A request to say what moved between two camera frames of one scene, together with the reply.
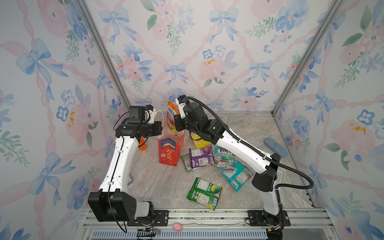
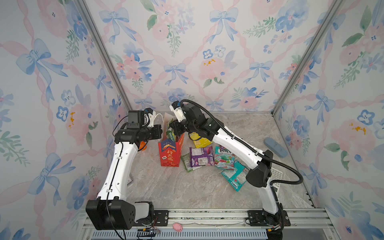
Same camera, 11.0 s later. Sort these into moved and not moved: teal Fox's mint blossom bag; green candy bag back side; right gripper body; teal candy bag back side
Moved: green candy bag back side
Not moved: teal candy bag back side; teal Fox's mint blossom bag; right gripper body
